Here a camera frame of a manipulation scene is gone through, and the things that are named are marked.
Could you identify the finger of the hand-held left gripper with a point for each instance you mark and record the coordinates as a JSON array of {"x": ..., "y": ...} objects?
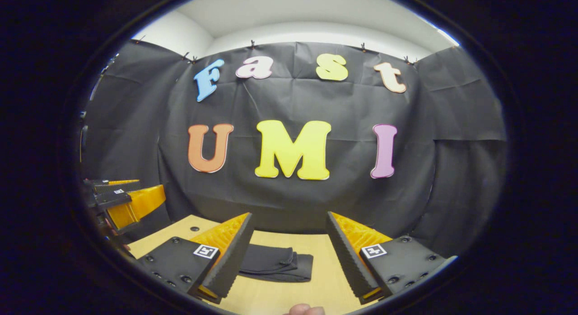
[
  {"x": 117, "y": 185},
  {"x": 135, "y": 206}
]

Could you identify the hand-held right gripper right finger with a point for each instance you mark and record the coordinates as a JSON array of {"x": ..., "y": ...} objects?
[{"x": 345, "y": 256}]

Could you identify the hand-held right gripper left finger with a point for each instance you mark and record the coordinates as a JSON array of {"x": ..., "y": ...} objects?
[{"x": 232, "y": 256}]

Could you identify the black jeans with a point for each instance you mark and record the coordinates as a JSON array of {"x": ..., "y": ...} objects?
[{"x": 275, "y": 263}]

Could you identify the black backdrop cloth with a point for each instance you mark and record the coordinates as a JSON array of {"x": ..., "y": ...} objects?
[{"x": 293, "y": 202}]

